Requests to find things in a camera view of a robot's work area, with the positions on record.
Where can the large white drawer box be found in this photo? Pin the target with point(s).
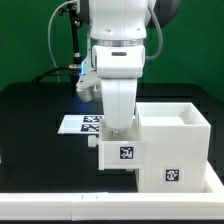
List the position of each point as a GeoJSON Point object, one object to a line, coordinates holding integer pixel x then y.
{"type": "Point", "coordinates": [176, 138]}

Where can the black camera on stand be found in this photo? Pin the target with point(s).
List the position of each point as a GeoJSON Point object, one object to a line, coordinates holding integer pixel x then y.
{"type": "Point", "coordinates": [75, 24]}

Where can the white marker tag sheet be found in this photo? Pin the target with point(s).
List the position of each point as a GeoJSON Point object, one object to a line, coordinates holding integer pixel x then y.
{"type": "Point", "coordinates": [80, 124]}

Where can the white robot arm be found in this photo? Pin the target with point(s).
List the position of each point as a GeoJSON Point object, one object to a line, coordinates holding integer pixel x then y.
{"type": "Point", "coordinates": [116, 52]}

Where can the white L-shaped boundary frame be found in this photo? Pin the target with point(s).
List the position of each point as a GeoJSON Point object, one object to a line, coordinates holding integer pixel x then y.
{"type": "Point", "coordinates": [208, 205]}

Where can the white drawer tray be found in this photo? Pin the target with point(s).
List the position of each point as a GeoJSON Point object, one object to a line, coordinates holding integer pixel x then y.
{"type": "Point", "coordinates": [118, 151]}

